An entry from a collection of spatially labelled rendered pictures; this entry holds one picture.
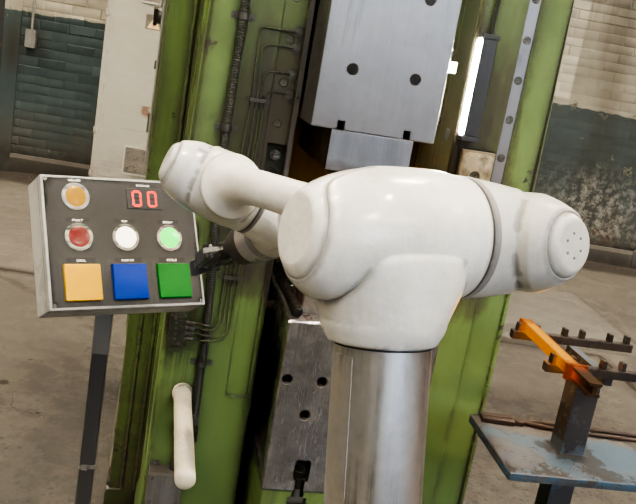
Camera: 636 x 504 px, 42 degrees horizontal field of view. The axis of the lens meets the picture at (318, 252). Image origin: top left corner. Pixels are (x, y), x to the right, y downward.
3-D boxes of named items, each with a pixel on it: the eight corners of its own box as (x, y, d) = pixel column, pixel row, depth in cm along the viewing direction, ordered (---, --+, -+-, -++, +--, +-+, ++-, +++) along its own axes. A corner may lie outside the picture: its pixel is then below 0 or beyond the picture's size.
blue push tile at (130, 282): (150, 298, 172) (146, 262, 173) (115, 299, 167) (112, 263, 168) (146, 299, 173) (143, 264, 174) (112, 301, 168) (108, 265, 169)
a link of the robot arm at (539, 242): (503, 186, 101) (412, 177, 95) (620, 185, 85) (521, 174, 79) (495, 292, 102) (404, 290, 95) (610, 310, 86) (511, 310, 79)
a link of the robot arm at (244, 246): (294, 257, 147) (276, 265, 152) (287, 208, 149) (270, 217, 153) (250, 258, 142) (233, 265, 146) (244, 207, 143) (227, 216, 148)
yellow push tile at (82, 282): (103, 300, 165) (100, 263, 167) (66, 301, 161) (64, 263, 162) (100, 301, 167) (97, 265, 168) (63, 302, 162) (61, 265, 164)
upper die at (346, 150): (406, 181, 196) (413, 141, 194) (324, 169, 192) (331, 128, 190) (366, 155, 236) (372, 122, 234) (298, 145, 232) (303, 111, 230)
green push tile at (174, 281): (193, 296, 178) (189, 262, 179) (161, 297, 173) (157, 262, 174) (189, 298, 179) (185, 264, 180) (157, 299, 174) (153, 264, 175)
